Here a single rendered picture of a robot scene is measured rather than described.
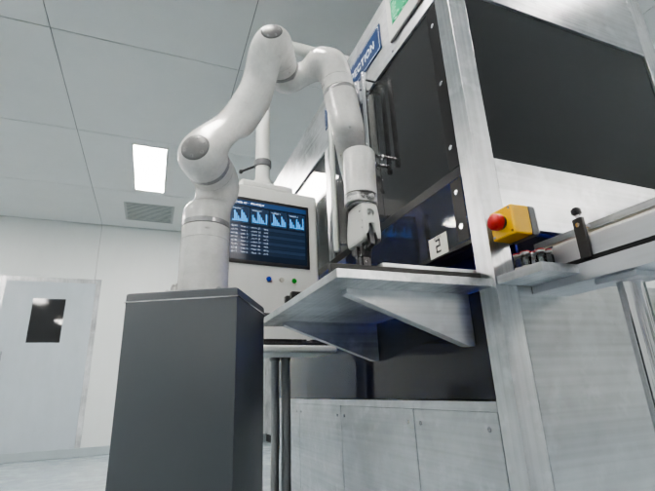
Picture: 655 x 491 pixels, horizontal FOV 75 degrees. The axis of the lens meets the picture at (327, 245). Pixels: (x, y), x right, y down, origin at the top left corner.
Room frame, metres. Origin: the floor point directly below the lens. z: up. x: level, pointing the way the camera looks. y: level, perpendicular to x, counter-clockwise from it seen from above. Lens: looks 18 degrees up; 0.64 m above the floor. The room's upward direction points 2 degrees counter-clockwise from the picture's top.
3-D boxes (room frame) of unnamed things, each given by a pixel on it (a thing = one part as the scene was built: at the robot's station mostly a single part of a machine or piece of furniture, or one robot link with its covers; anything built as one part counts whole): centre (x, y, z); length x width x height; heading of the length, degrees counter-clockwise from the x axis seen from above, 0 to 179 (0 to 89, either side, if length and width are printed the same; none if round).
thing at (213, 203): (1.06, 0.31, 1.16); 0.19 x 0.12 x 0.24; 176
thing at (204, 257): (1.03, 0.31, 0.95); 0.19 x 0.19 x 0.18
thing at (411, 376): (1.97, 0.01, 0.73); 1.98 x 0.01 x 0.25; 22
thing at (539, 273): (0.95, -0.48, 0.87); 0.14 x 0.13 x 0.02; 112
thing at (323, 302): (1.27, -0.11, 0.87); 0.70 x 0.48 x 0.02; 22
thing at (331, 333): (1.50, 0.00, 0.80); 0.34 x 0.03 x 0.13; 112
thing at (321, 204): (2.17, 0.08, 1.51); 0.49 x 0.01 x 0.59; 22
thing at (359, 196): (1.00, -0.09, 1.09); 0.09 x 0.08 x 0.03; 22
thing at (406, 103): (1.25, -0.30, 1.51); 0.43 x 0.01 x 0.59; 22
